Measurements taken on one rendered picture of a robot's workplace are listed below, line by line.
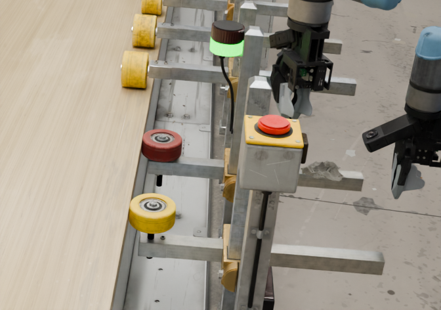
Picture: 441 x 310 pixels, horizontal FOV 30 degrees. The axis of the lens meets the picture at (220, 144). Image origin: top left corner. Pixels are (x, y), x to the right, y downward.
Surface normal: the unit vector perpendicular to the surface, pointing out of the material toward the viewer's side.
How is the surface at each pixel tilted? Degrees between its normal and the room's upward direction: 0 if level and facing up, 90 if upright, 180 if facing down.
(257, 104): 90
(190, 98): 0
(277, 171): 90
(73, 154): 0
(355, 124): 0
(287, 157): 90
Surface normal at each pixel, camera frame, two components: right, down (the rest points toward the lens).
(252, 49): 0.00, 0.47
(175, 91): 0.10, -0.88
